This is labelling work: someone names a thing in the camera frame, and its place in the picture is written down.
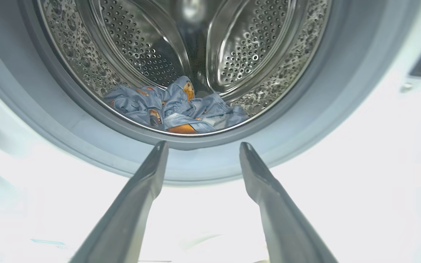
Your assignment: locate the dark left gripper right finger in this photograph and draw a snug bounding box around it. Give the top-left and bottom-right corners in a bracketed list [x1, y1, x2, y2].
[239, 142, 339, 263]

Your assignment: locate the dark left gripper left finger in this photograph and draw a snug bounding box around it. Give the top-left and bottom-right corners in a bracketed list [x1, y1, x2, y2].
[70, 141, 169, 263]

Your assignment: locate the blue printed cartoon garment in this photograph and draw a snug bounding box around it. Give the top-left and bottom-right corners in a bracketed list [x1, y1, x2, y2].
[103, 76, 249, 134]

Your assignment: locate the white front-load washing machine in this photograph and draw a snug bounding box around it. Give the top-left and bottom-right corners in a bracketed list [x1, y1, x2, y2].
[0, 0, 421, 263]

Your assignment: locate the blue energy label sticker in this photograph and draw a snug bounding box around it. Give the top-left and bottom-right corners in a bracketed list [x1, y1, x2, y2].
[31, 239, 66, 246]

